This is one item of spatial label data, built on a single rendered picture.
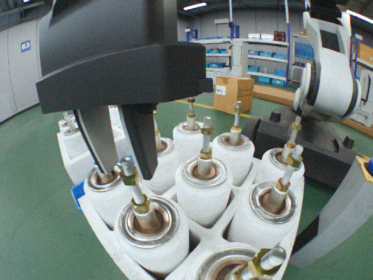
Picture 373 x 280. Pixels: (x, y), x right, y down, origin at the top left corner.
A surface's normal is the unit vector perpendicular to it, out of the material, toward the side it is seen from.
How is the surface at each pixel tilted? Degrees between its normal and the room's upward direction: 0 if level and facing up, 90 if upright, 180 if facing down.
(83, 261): 0
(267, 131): 45
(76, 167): 90
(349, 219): 90
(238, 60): 90
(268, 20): 90
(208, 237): 0
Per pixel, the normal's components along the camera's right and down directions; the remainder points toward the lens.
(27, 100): 0.77, 0.29
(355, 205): -0.63, 0.40
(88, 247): -0.03, -0.87
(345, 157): -0.47, -0.33
